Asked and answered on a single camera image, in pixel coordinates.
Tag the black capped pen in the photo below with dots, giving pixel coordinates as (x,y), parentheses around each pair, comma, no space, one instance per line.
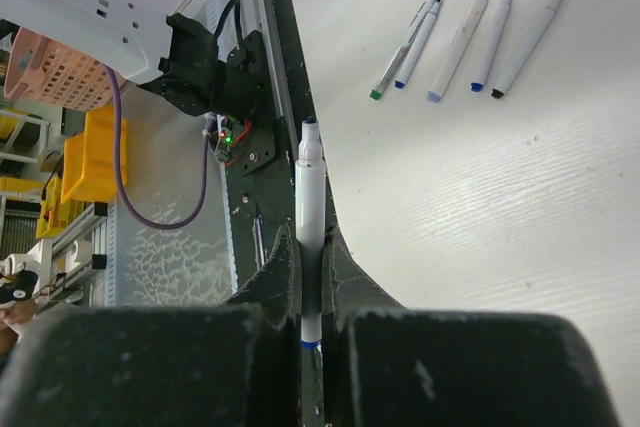
(523,51)

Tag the yellow plastic bin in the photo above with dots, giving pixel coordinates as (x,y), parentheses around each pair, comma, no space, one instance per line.
(88,160)

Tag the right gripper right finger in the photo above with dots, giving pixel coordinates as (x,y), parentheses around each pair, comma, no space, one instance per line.
(388,365)

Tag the green-tipped white pen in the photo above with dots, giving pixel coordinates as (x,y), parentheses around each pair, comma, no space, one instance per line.
(400,54)

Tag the dark blue capped pen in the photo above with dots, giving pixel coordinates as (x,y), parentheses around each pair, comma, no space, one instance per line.
(415,51)

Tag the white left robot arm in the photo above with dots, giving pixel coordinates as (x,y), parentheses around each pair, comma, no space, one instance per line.
(171,56)

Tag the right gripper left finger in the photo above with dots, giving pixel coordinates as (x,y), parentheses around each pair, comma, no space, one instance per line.
(235,364)

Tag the navy capped pen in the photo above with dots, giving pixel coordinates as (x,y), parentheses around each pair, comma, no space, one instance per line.
(310,215)

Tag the pink plastic basket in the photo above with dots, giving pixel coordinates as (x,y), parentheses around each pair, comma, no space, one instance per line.
(44,70)

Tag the lavender capped pen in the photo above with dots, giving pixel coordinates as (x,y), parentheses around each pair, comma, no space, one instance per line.
(456,50)

